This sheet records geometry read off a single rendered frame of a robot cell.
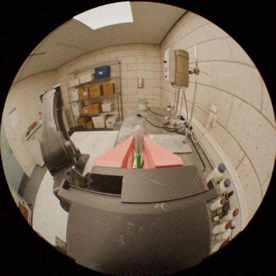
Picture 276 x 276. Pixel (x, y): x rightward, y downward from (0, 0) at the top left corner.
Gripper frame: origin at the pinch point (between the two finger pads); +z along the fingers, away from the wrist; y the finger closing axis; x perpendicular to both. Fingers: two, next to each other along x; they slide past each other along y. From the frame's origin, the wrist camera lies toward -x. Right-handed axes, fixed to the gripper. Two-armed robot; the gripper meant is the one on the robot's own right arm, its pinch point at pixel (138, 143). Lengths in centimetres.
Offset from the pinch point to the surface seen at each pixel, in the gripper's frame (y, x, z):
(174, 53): -17.5, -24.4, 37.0
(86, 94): 128, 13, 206
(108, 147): 20, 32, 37
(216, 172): -35.9, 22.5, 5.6
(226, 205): -39.3, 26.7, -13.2
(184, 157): -28, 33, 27
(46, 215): 48, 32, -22
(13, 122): 289, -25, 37
